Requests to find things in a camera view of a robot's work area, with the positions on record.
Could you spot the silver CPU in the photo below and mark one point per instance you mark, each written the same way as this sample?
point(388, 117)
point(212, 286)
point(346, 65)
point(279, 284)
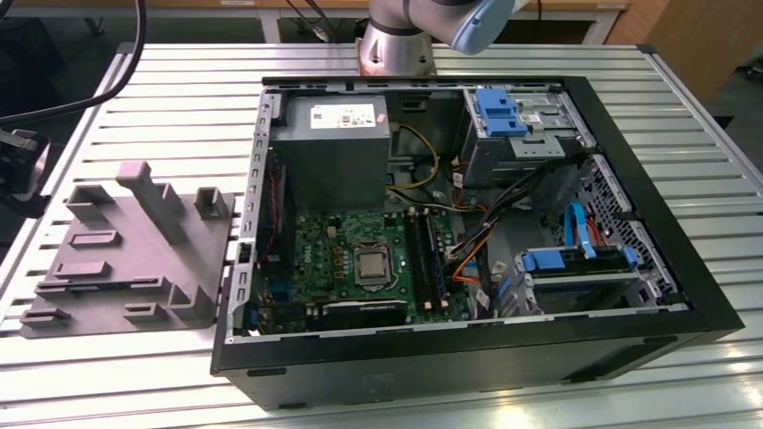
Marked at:
point(371, 267)

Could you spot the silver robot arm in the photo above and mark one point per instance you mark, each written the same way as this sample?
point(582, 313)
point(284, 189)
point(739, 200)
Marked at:
point(394, 44)

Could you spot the black graphics card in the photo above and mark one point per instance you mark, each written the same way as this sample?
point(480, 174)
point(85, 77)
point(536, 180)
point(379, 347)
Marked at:
point(358, 313)

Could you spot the black RAM slot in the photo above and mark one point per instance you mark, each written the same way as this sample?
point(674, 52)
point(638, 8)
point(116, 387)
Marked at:
point(418, 268)

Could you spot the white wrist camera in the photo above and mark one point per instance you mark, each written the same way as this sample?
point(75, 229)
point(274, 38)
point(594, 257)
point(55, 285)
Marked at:
point(32, 165)

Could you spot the green motherboard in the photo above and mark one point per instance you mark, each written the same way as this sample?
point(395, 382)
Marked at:
point(316, 232)

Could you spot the hard disk in blue carrier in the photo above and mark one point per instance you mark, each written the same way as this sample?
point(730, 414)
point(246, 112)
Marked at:
point(548, 260)

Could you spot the grey parts rack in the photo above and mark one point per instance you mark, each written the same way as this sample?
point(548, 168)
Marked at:
point(119, 268)

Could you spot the grey metal drive cage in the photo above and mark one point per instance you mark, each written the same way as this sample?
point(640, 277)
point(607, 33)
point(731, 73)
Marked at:
point(536, 147)

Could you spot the wooden cabinet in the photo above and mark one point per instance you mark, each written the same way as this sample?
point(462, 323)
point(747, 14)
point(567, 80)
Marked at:
point(703, 44)

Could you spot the white framed wooden desk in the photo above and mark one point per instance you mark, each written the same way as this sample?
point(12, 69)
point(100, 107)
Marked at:
point(566, 13)

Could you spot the grey power supply unit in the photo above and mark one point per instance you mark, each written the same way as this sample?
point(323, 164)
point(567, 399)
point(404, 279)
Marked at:
point(328, 170)

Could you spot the grey metal disk bay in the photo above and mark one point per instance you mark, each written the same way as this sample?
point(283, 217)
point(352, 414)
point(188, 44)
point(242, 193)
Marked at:
point(584, 280)

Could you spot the black PC case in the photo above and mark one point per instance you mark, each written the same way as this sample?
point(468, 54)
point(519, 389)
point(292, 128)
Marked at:
point(418, 366)

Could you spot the blue drive latch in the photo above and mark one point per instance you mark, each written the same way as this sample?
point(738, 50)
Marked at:
point(498, 111)

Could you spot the CPU socket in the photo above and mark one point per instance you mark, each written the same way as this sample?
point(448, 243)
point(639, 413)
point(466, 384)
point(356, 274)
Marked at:
point(374, 245)

